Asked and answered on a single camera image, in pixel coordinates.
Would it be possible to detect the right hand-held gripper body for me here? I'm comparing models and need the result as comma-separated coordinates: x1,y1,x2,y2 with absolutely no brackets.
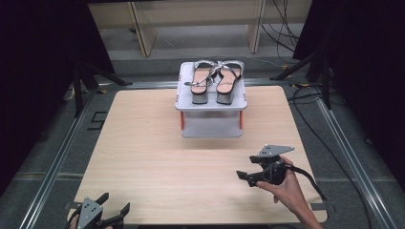
254,144,295,186

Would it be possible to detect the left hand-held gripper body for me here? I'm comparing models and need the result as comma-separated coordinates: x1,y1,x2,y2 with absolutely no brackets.
65,197,119,229

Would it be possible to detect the white two-tier shoe rack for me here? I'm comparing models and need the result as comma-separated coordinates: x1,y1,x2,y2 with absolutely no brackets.
174,61,248,139

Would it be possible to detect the silver strap heeled sandal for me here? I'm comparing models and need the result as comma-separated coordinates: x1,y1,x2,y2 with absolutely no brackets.
211,59,245,106
183,59,222,105

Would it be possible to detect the person's left hand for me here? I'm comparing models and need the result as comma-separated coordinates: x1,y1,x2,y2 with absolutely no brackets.
69,219,115,229

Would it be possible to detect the person's right hand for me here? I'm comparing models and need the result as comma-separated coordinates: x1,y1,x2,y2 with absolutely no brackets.
255,155,304,214

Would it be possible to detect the grey tape strip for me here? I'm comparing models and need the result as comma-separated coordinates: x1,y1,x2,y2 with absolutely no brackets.
309,201,336,213
64,201,84,212

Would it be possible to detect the black tape floor mark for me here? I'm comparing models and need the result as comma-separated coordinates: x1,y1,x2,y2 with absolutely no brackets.
86,111,108,132

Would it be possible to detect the black tripod stand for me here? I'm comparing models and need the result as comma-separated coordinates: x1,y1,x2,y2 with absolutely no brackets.
71,58,134,118
269,47,333,111

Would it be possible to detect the black curtain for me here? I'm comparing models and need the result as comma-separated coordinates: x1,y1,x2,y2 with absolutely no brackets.
0,0,117,198
291,0,405,185

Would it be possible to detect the beige wooden desk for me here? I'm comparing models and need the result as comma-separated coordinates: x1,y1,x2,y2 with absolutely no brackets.
87,0,314,58

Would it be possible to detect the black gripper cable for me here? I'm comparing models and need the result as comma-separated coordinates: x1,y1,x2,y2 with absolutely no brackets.
285,164,329,202

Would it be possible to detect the black floor cable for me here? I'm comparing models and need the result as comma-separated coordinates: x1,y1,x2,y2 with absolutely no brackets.
287,85,373,229

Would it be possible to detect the metal floor rail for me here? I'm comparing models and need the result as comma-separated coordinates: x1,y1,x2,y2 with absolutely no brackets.
313,92,399,229
97,76,299,91
18,89,98,229

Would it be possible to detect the thin white floor cable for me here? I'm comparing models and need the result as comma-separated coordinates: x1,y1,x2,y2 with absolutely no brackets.
244,54,285,70

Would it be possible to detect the bundle of black cables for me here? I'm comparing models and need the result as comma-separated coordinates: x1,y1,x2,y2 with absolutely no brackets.
261,0,301,54

